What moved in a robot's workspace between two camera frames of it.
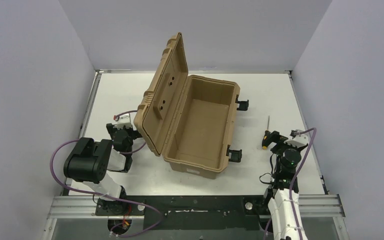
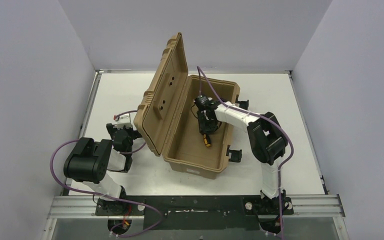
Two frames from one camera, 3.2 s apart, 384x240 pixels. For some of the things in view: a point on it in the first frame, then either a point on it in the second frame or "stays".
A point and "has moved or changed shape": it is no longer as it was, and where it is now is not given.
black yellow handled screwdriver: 266,138 has moved or changed shape
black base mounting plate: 189,212 stays
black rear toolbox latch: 243,105 stays
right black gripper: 277,138 → 205,128
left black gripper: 130,135 stays
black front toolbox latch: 236,154 stays
